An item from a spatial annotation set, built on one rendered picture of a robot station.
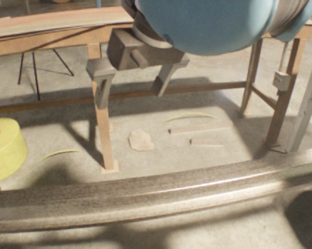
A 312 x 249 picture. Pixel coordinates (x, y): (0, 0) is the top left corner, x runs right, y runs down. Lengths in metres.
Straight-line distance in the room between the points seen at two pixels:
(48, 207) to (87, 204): 0.04
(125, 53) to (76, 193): 0.20
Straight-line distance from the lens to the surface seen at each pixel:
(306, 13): 0.27
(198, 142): 1.57
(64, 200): 0.29
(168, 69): 0.48
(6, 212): 0.32
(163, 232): 1.14
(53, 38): 1.06
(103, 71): 0.38
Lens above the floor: 0.98
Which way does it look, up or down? 34 degrees down
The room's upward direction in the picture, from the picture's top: straight up
